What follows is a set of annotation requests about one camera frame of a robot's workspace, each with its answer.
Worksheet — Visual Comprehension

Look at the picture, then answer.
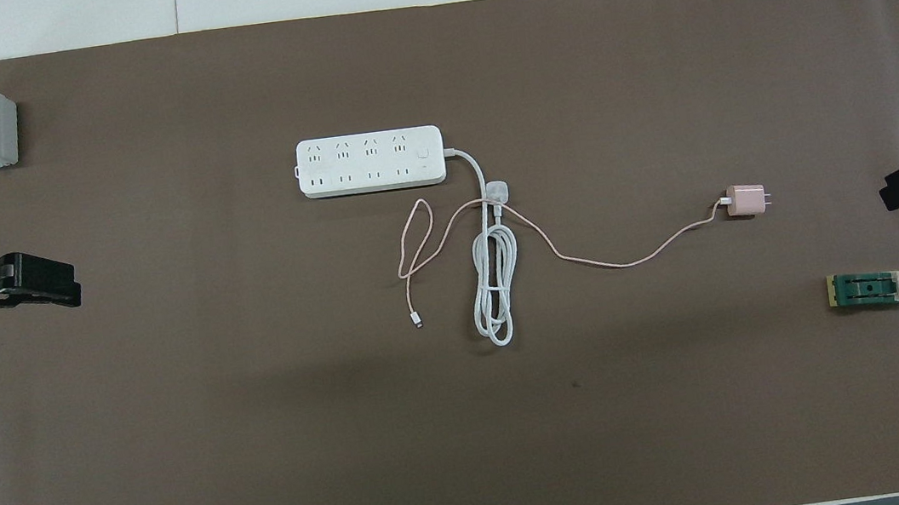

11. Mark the brown table mat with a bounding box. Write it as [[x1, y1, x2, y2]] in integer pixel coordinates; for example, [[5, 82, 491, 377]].
[[0, 0, 899, 505]]

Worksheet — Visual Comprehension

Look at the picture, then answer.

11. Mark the pink charging cable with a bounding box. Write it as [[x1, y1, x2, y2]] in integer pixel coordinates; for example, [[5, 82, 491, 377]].
[[389, 161, 736, 330]]

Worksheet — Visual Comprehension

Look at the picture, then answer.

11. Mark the white power strip cord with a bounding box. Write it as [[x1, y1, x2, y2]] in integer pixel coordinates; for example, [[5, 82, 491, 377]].
[[443, 141, 531, 352]]

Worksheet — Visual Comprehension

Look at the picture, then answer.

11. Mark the pink charger adapter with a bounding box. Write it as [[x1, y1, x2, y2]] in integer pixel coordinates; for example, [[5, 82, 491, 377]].
[[720, 180, 774, 222]]

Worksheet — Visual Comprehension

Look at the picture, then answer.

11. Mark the white power strip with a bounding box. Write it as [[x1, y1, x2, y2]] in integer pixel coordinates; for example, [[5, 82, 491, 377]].
[[293, 123, 450, 202]]

